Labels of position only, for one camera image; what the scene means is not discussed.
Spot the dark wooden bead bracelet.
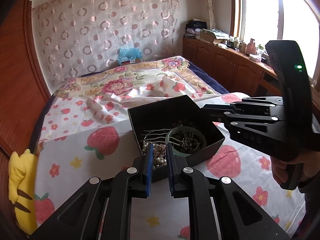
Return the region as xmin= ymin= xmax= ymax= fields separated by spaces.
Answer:
xmin=175 ymin=129 xmax=202 ymax=152

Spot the green jade bangle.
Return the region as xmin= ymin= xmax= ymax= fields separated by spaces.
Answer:
xmin=165 ymin=126 xmax=206 ymax=158

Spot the blue crystal hair comb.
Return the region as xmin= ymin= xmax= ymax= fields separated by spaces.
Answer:
xmin=140 ymin=128 xmax=172 ymax=144

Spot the white pearl necklace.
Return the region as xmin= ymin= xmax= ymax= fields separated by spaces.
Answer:
xmin=141 ymin=141 xmax=168 ymax=169

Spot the black jewelry box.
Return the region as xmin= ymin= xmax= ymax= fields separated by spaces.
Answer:
xmin=128 ymin=95 xmax=225 ymax=182

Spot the person's right hand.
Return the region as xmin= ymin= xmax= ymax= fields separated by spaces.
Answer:
xmin=271 ymin=150 xmax=319 ymax=185

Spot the wooden sideboard cabinet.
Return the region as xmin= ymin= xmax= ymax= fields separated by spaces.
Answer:
xmin=182 ymin=36 xmax=320 ymax=111

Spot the pink vase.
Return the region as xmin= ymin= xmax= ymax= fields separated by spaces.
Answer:
xmin=245 ymin=38 xmax=257 ymax=55

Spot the floral quilt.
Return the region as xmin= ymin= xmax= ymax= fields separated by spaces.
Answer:
xmin=54 ymin=56 xmax=228 ymax=99

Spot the strawberry floral bed sheet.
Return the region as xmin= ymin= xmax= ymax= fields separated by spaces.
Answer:
xmin=35 ymin=81 xmax=305 ymax=239

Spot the cardboard box on cabinet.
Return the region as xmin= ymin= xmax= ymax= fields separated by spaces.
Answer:
xmin=199 ymin=29 xmax=223 ymax=44

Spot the yellow plush toy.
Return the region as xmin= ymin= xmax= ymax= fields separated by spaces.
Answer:
xmin=8 ymin=149 xmax=37 ymax=236

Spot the black bag on cabinet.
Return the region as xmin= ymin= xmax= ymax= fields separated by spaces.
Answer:
xmin=184 ymin=19 xmax=207 ymax=38

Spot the blue plastic bag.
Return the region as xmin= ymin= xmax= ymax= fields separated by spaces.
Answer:
xmin=117 ymin=48 xmax=142 ymax=65

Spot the beige side curtain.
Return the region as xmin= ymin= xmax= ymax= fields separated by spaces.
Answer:
xmin=204 ymin=0 xmax=216 ymax=29

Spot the pink circle patterned curtain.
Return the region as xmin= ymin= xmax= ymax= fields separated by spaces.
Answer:
xmin=32 ymin=0 xmax=179 ymax=83

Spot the wooden wardrobe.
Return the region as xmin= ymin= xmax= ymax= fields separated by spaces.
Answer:
xmin=1 ymin=0 xmax=50 ymax=154

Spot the window with wooden frame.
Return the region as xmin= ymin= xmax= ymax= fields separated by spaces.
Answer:
xmin=232 ymin=0 xmax=319 ymax=79

